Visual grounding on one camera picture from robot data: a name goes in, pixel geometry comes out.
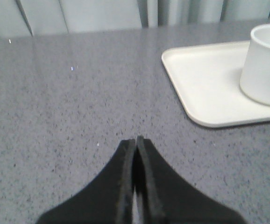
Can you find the white smiley face mug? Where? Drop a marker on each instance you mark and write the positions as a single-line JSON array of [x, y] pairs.
[[255, 77]]

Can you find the pale green curtain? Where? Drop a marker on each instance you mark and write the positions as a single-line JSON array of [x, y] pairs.
[[20, 18]]

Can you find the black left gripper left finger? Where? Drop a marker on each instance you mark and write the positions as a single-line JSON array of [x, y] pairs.
[[107, 199]]

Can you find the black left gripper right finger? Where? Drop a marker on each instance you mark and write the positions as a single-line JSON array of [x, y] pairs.
[[164, 197]]

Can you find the cream rectangular plastic tray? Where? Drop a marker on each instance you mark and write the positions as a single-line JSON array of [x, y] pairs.
[[206, 79]]

